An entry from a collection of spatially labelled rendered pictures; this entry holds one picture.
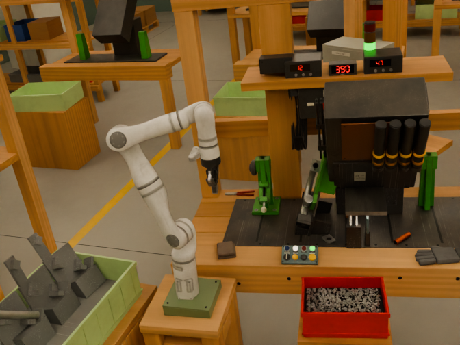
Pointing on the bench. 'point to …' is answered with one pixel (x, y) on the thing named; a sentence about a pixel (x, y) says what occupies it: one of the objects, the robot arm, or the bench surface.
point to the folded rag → (226, 250)
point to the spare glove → (437, 255)
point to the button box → (300, 255)
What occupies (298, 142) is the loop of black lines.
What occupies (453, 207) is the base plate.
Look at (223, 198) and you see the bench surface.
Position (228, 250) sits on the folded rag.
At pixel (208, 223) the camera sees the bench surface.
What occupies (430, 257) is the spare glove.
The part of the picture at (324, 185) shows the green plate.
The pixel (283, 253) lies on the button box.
